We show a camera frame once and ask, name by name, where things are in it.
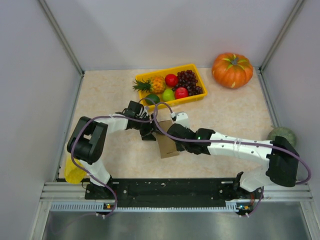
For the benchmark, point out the red apple front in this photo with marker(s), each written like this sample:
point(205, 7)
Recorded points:
point(180, 93)

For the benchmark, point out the yellow mesh bag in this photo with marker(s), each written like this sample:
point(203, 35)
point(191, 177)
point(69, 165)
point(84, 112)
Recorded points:
point(72, 173)

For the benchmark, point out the dark green lime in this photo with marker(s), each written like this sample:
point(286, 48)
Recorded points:
point(152, 99)

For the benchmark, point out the purple grape bunch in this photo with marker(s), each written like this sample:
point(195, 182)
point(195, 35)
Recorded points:
point(187, 79)

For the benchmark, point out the green pear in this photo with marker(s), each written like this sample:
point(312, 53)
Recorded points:
point(168, 95)

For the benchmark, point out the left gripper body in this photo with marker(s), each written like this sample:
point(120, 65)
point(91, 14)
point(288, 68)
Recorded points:
point(149, 128)

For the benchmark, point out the green melon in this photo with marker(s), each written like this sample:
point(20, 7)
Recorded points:
point(284, 132)

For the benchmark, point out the toy pineapple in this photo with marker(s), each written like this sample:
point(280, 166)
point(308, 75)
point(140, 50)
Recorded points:
point(154, 85)

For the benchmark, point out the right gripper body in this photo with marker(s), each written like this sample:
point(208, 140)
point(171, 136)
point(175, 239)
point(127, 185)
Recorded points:
point(175, 131)

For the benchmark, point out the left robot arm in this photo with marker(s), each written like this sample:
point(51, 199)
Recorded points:
point(87, 142)

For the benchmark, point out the red apple back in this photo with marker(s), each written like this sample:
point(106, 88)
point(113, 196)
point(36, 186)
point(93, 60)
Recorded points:
point(171, 80)

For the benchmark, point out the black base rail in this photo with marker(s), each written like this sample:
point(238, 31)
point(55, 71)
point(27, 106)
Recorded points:
point(171, 192)

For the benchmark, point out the red apple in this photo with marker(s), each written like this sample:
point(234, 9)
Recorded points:
point(171, 80)
point(180, 93)

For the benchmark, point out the orange pumpkin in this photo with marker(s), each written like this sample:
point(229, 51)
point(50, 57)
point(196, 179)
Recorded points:
point(232, 70)

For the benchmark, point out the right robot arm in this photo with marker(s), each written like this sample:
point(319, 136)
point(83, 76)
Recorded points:
point(276, 159)

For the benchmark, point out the brown cardboard express box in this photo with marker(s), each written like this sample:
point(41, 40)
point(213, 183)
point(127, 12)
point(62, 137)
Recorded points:
point(167, 146)

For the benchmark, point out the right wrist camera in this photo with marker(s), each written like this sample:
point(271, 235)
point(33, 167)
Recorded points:
point(180, 118)

